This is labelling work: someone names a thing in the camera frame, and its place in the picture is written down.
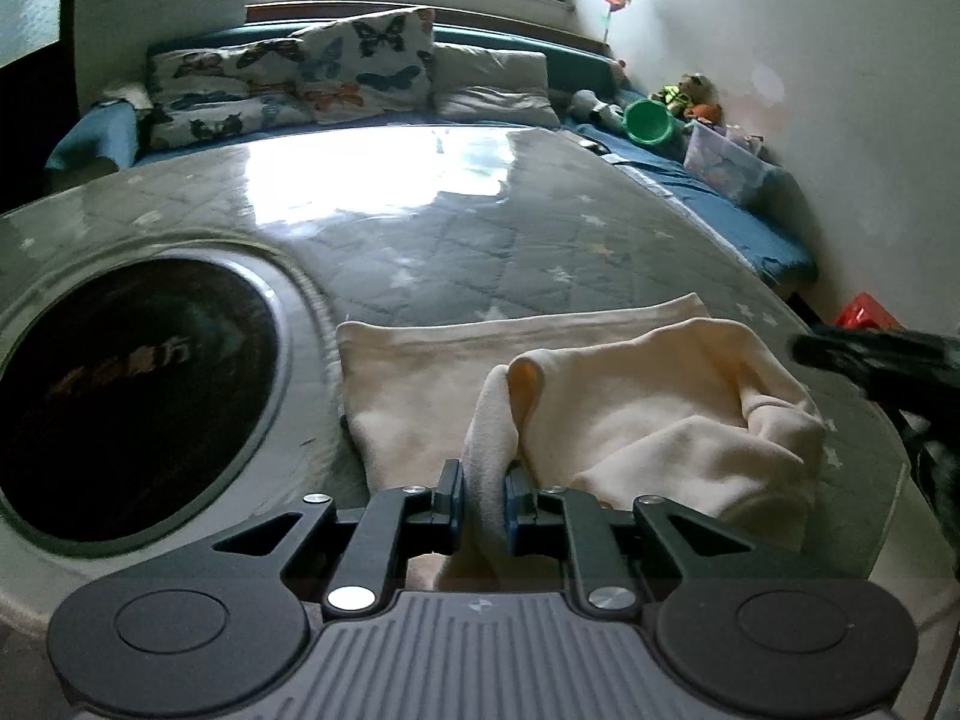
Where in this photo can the square butterfly print pillow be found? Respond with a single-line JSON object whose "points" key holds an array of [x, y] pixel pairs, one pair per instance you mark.
{"points": [[366, 66]]}

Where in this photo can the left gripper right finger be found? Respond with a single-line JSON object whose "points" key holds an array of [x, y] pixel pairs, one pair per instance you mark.
{"points": [[571, 527]]}

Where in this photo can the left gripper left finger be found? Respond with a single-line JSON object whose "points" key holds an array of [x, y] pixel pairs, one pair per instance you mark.
{"points": [[375, 544]]}

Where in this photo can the stuffed toy doll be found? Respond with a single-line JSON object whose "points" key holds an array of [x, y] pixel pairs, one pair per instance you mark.
{"points": [[692, 99]]}

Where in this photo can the cream white garment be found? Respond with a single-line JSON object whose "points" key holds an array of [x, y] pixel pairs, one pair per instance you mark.
{"points": [[664, 399]]}

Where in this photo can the red plastic stool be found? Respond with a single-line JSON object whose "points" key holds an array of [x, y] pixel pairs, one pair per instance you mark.
{"points": [[865, 313]]}

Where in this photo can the black round induction cooktop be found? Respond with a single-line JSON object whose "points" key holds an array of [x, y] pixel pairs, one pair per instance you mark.
{"points": [[131, 402]]}

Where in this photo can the long butterfly print pillow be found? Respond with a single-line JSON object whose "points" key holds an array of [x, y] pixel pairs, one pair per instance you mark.
{"points": [[206, 96]]}

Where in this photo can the green plastic bucket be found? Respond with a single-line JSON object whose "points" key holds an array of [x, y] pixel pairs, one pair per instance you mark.
{"points": [[648, 123]]}

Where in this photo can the clear plastic storage box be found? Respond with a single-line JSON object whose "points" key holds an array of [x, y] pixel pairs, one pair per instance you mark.
{"points": [[726, 167]]}

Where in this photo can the grey plain cushion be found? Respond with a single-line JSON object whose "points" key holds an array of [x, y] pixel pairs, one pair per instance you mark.
{"points": [[473, 84]]}

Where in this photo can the dark door with glass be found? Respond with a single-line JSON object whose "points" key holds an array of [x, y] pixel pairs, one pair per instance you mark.
{"points": [[30, 0]]}

